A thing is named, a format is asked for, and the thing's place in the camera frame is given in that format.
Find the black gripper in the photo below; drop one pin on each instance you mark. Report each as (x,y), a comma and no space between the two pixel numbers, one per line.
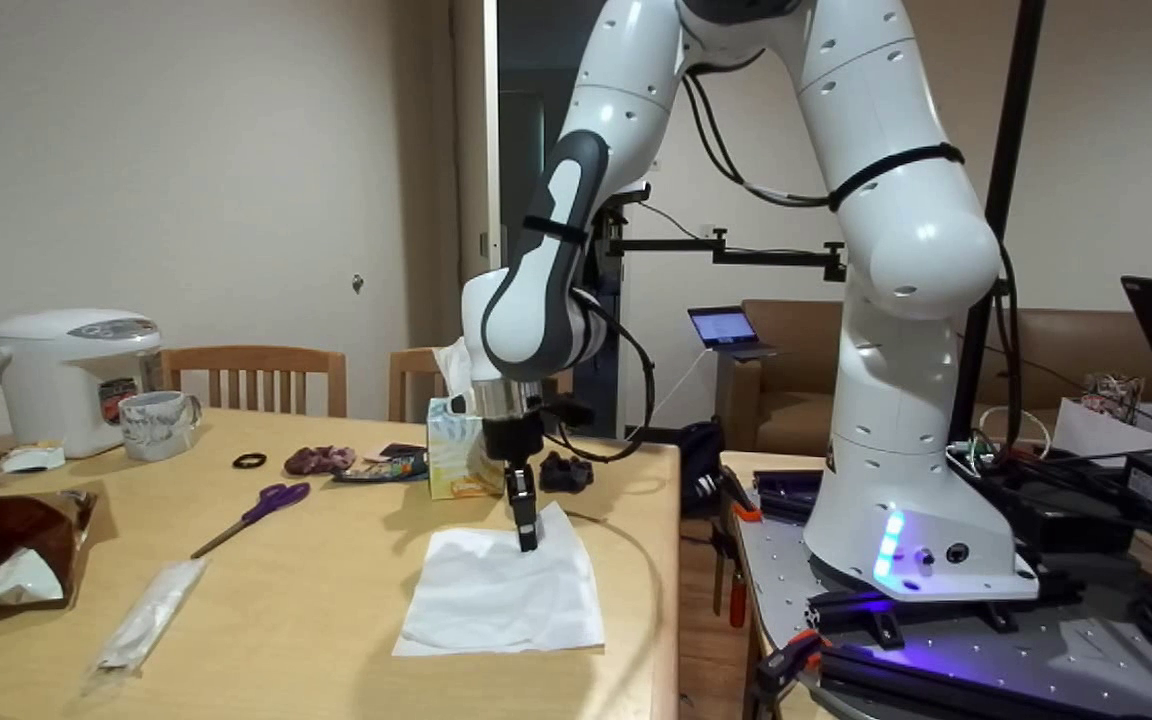
(517,439)

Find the white cloth towel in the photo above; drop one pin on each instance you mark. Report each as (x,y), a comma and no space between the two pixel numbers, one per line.
(497,602)

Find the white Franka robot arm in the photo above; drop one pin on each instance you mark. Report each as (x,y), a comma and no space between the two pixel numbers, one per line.
(908,266)

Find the marbled blue tissue box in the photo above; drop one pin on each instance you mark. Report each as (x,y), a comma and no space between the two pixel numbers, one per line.
(453,452)

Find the upright popped-up white tissue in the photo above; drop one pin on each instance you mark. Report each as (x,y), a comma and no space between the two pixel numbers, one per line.
(453,371)

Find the dark blue velvet scrunchie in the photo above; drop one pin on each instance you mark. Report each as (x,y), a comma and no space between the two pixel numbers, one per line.
(565,474)

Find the dark foil sachet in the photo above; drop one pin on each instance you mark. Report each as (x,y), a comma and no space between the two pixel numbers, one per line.
(401,450)

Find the narrow wooden chair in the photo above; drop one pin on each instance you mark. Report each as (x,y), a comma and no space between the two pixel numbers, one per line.
(404,380)

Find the small laptop with blue screen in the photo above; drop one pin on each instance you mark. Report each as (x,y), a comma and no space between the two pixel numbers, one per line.
(726,324)

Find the brown sofa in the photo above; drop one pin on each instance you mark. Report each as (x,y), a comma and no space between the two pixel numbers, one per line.
(788,386)

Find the wooden chair with slatted back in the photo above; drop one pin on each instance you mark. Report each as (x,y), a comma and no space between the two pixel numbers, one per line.
(248,361)

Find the clear plastic packet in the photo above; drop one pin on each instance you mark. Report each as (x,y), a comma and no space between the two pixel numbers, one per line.
(151,618)

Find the white electric water boiler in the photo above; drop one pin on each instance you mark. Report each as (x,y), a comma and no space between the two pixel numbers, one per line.
(62,380)

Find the brown snack bag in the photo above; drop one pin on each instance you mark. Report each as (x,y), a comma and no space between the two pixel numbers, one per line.
(43,526)

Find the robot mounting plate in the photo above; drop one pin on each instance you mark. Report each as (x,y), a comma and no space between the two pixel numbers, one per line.
(1001,653)

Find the silver foil snack bag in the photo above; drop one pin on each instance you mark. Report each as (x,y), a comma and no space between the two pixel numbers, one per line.
(3,587)

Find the black vertical pole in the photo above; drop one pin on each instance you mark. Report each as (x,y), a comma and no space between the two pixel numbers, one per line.
(1001,174)

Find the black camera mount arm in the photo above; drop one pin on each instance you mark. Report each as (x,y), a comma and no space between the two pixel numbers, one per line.
(739,250)

